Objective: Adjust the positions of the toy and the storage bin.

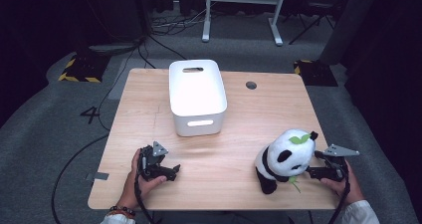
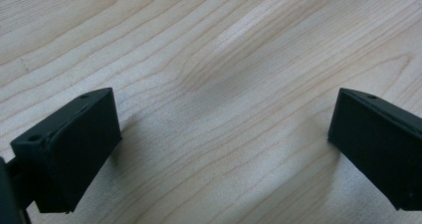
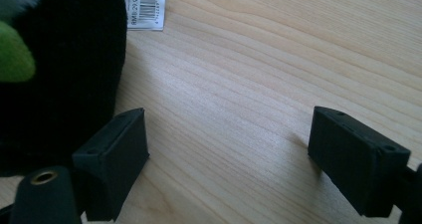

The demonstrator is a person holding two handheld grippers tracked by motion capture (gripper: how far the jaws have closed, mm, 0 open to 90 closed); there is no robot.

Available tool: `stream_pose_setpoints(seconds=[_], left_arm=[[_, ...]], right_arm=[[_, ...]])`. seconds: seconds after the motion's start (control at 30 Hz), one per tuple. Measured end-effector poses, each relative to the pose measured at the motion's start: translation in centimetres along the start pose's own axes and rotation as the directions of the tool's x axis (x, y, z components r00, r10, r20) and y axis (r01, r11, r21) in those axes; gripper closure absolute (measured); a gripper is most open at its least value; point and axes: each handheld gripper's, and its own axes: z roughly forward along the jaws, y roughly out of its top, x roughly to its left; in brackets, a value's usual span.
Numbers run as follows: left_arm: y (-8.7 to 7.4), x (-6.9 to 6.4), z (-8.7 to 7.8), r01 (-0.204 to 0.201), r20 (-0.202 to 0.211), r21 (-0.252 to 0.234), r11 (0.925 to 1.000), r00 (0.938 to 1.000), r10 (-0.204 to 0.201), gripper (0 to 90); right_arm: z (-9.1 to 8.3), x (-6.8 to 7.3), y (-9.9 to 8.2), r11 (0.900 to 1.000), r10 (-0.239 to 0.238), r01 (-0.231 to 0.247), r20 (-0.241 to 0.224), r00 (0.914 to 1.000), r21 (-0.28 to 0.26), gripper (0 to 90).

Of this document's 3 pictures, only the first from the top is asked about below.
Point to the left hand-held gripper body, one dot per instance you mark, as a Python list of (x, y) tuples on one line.
[(151, 161)]

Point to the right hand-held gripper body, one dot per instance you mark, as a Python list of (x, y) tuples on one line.
[(335, 171)]

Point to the panda plush toy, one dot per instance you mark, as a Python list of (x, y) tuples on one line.
[(288, 154)]

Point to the white plastic storage bin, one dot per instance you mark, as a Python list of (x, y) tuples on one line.
[(197, 94)]

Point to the person's right hand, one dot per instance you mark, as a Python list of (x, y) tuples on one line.
[(350, 189)]

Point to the person's left hand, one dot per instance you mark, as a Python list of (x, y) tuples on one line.
[(136, 187)]

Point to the grey tape strip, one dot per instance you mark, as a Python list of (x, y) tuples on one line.
[(99, 176)]

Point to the grey flat stand base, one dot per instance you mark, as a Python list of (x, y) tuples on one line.
[(112, 47)]

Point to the black tripod stand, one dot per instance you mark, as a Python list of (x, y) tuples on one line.
[(312, 21)]

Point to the grey curtain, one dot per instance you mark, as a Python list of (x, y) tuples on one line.
[(351, 21)]

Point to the black yellow striped base plate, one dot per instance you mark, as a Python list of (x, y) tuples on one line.
[(315, 73), (83, 69)]

